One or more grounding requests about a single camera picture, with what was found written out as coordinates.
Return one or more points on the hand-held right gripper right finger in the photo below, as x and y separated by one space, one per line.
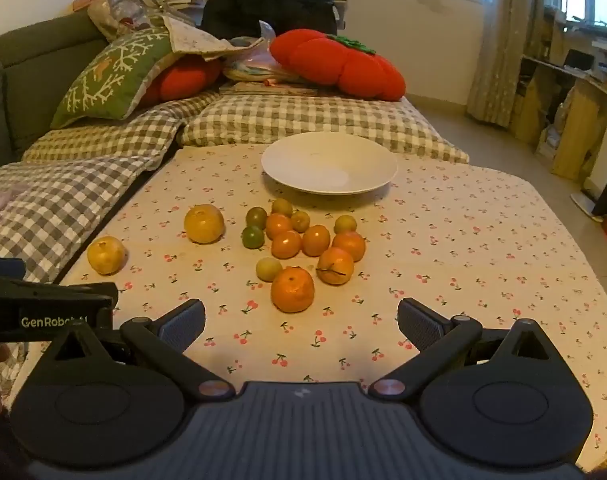
419 323

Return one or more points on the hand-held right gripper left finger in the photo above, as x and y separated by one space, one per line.
183 321

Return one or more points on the large yellow orange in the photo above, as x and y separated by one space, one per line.
204 223
106 256

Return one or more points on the yellow-green plum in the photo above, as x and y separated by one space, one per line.
282 206
345 223
300 221
269 268

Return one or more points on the tangerine with stem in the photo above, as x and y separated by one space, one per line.
335 266

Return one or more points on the small orange tangerine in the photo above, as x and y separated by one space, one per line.
350 243
286 244
316 240
278 225

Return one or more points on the large tangerine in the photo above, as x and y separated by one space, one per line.
292 289

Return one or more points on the olive green plum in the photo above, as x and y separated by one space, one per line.
257 217

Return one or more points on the white plate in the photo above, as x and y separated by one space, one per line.
328 162

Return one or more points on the grey checked quilt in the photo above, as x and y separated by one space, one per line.
308 115
113 135
43 210

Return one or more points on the white flat stand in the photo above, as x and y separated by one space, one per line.
586 206

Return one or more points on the green embroidered cushion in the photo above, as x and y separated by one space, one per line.
108 77

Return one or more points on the red plush cushion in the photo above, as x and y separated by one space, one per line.
183 79

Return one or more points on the grey-green sofa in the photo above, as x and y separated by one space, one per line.
33 65

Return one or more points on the flat beige book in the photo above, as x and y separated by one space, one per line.
273 88

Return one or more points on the clear plastic bag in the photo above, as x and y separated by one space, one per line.
253 62

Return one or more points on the red tomato cushion green stalk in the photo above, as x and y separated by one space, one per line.
338 67

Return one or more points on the wooden shelf unit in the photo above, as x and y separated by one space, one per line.
583 110

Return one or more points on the white floral cloth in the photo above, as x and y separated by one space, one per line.
193 35

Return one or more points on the patterned beige curtain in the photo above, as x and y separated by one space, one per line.
501 35

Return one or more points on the black laptop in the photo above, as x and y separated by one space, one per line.
578 60

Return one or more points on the patterned patchwork cushion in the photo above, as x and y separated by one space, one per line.
118 10

